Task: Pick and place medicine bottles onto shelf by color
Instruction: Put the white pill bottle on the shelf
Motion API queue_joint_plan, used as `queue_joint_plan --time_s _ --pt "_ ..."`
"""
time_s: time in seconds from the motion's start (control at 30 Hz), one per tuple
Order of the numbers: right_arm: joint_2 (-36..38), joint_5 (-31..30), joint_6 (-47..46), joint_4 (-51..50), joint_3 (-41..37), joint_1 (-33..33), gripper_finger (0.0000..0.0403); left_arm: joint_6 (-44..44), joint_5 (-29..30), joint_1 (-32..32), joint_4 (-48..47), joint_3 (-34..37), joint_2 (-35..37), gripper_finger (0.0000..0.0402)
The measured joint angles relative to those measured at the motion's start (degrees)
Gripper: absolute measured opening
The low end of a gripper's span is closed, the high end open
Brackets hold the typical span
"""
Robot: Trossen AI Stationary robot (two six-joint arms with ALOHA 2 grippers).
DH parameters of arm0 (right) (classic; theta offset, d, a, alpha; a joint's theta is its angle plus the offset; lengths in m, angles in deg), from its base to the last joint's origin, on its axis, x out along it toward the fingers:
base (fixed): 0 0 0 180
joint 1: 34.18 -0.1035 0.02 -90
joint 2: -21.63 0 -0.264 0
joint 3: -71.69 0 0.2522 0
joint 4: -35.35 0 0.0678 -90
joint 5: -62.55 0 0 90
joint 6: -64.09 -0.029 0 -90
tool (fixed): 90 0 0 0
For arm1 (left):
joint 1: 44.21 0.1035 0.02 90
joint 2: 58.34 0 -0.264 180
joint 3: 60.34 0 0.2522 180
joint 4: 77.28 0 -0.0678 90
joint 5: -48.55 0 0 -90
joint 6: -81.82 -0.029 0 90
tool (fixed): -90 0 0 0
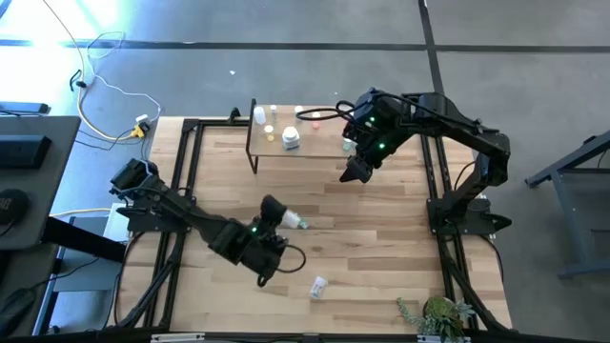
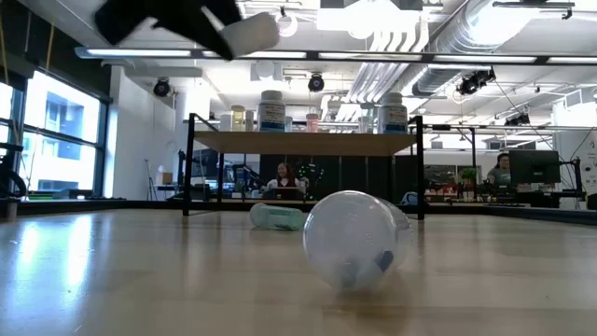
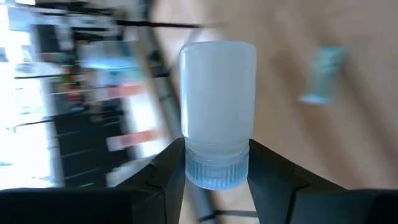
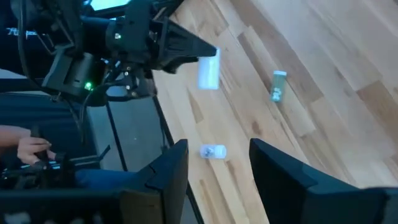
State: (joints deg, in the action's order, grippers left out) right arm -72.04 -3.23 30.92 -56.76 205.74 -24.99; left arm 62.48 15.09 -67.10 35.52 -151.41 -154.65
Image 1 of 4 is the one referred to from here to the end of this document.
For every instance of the large clear plastic bottle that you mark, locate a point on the large clear plastic bottle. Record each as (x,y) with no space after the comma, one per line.
(318,287)

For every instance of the black cap orange lettering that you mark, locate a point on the black cap orange lettering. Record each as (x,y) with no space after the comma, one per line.
(12,206)

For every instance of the black aluminium table frame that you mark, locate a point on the black aluminium table frame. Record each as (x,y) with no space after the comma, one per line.
(189,125)

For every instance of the dark flat bar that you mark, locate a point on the dark flat bar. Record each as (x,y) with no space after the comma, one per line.
(24,107)

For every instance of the white plastic bottle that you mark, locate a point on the white plastic bottle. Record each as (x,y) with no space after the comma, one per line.
(290,219)
(259,115)

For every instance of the large white bottle blue label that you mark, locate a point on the large white bottle blue label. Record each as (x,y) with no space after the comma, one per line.
(290,138)

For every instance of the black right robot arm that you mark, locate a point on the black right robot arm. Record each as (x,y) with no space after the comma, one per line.
(453,128)

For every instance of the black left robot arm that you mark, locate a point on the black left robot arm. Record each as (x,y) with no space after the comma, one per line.
(190,216)

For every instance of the green succulent plant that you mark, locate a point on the green succulent plant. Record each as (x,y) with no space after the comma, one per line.
(438,314)

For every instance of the black rectangular box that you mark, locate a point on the black rectangular box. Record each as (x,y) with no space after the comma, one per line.
(24,151)

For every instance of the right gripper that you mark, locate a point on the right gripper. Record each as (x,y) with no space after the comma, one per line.
(372,147)

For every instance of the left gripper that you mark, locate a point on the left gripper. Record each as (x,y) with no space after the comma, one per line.
(264,255)

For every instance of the yellow and white plug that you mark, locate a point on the yellow and white plug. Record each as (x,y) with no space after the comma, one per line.
(139,129)

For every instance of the grey metal table frame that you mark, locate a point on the grey metal table frame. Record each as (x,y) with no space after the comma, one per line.
(572,224)

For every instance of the wooden shelf black metal legs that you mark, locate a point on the wooden shelf black metal legs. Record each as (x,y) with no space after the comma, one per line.
(314,143)

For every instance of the silver bracket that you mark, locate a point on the silver bracket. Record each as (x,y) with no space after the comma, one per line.
(177,337)
(434,339)

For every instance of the yellow pill bottle white cap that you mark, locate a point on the yellow pill bottle white cap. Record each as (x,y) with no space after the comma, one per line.
(269,131)

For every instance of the small clear bottle white cap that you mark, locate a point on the small clear bottle white cap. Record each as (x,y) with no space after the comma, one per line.
(273,111)

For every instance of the dark grey desk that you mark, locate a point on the dark grey desk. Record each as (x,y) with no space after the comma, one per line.
(62,190)

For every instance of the pink pill bottle white cap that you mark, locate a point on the pink pill bottle white cap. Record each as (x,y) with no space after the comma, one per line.
(316,120)

